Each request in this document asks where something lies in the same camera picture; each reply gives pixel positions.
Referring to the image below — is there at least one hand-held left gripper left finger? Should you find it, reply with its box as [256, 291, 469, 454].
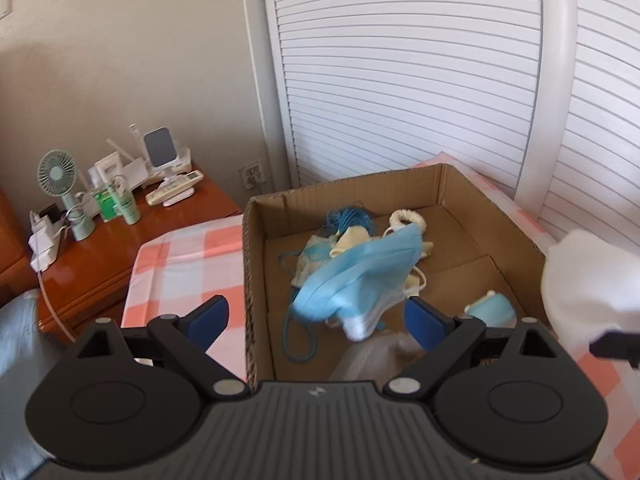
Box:
[76, 295, 252, 402]

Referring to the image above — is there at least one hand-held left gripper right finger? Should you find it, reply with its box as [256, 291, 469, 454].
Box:
[382, 296, 560, 401]

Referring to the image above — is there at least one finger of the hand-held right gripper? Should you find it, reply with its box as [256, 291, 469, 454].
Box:
[589, 329, 640, 372]

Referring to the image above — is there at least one grey felt cloth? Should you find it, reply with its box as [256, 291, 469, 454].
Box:
[327, 332, 429, 383]

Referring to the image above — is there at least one small light blue cup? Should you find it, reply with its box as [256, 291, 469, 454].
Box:
[465, 290, 518, 331]

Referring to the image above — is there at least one blue face mask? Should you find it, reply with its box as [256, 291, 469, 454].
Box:
[291, 224, 425, 342]

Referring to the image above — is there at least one brown cardboard box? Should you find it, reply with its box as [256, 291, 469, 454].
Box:
[241, 162, 557, 383]

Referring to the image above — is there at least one wooden nightstand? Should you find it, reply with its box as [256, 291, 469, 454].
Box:
[0, 162, 244, 345]

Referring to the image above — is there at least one white fluffy scrunchie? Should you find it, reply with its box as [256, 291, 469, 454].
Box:
[384, 209, 427, 239]

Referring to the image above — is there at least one small pink white remote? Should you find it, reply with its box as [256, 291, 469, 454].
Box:
[162, 187, 197, 207]

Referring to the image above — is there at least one white remote control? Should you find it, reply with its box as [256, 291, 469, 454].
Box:
[145, 170, 205, 206]

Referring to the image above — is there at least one green tube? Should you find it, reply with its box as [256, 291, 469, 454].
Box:
[112, 175, 142, 225]

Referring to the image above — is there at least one green labelled bottle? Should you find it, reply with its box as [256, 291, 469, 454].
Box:
[95, 185, 121, 222]

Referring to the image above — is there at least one white framed small mirror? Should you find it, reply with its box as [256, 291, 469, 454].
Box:
[143, 127, 192, 175]

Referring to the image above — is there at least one white power charger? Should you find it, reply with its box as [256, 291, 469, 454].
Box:
[29, 205, 67, 272]

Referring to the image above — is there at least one small white box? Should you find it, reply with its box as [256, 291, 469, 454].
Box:
[94, 152, 126, 184]

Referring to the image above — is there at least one light blue bedding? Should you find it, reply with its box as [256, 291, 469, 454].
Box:
[0, 289, 57, 468]

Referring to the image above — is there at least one white louvered door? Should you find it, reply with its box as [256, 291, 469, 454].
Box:
[260, 0, 547, 192]
[515, 0, 640, 242]

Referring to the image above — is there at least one green desk fan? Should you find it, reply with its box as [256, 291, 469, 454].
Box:
[37, 149, 96, 242]

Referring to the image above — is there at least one blue cord bundle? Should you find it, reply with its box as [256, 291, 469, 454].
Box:
[324, 204, 377, 241]

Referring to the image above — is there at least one white wall socket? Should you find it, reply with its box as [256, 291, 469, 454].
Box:
[239, 160, 265, 192]

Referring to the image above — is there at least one white charger cable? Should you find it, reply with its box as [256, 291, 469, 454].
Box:
[37, 266, 77, 346]

